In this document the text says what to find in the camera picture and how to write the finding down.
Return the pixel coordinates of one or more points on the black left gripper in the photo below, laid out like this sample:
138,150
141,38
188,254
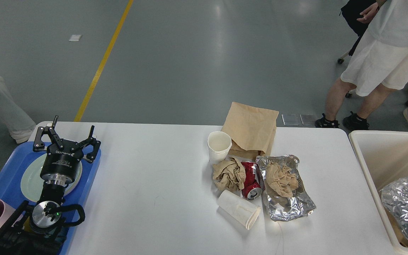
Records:
60,164

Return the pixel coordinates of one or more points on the brown paper bag front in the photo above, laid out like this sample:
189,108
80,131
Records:
403,241

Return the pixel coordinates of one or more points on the brown paper bag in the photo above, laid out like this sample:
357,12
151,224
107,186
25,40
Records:
251,129
403,241

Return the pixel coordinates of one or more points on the aluminium foil ball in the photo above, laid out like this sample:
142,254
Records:
407,200

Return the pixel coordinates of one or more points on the light green plate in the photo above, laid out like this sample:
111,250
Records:
31,182

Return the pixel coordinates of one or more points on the dark green mug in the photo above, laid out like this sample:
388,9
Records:
27,226

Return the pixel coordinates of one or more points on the aluminium foil tray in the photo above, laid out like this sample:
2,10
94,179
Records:
281,208

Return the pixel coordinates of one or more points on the brown napkin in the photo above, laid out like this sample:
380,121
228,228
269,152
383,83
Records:
229,175
281,180

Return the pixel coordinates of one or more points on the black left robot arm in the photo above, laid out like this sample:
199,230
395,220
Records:
47,181

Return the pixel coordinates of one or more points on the yellow plate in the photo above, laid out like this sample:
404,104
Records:
71,186

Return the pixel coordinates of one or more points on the blue plastic tray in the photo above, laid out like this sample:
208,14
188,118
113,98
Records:
11,176

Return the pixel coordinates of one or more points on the beige plastic bin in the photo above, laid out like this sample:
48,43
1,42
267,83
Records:
383,156

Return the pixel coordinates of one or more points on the person in grey trousers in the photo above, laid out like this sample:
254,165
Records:
19,124

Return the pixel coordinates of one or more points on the upright white paper cup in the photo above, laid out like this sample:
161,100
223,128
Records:
219,144

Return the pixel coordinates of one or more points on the white office chair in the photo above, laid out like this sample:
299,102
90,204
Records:
341,59

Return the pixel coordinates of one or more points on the metal floor plate right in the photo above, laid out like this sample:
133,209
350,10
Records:
308,119

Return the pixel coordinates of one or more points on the metal floor plate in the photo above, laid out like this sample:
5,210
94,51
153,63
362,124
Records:
308,119
290,120

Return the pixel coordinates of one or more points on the metal floor plate left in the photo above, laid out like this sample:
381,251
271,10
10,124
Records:
290,120

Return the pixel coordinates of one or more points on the crushed red soda can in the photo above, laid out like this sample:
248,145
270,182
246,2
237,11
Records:
252,189

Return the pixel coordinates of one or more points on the lying white paper cup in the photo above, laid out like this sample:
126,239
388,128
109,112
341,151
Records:
243,211

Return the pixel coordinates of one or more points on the person in white shirt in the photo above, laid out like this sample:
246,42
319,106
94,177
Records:
378,67

